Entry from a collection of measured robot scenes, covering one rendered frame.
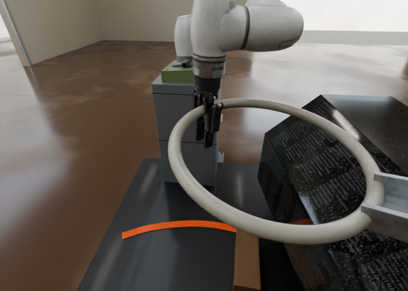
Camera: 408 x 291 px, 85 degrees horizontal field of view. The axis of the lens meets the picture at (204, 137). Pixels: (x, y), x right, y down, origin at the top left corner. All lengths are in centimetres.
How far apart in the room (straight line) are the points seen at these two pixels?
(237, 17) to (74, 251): 146
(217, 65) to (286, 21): 19
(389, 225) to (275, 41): 44
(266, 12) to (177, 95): 87
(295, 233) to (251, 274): 86
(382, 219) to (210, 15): 51
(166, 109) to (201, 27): 91
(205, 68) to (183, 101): 79
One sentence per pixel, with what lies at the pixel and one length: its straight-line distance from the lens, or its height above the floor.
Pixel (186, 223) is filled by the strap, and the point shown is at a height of 2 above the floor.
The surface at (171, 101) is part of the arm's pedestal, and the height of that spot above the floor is 69.
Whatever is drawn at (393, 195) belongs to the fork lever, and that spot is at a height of 90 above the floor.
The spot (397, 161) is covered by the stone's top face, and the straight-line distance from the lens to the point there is 88.
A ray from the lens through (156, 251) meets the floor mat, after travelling 145.
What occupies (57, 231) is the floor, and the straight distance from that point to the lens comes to 177.
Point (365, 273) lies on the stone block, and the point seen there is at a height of 67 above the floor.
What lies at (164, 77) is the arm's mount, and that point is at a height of 83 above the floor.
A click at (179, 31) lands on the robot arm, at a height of 106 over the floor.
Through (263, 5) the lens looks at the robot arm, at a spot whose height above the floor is 122.
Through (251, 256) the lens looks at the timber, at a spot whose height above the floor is 14.
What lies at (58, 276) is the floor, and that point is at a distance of 157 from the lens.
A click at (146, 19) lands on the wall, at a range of 777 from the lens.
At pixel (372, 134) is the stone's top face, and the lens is 99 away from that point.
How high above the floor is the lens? 124
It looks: 33 degrees down
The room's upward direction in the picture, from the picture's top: straight up
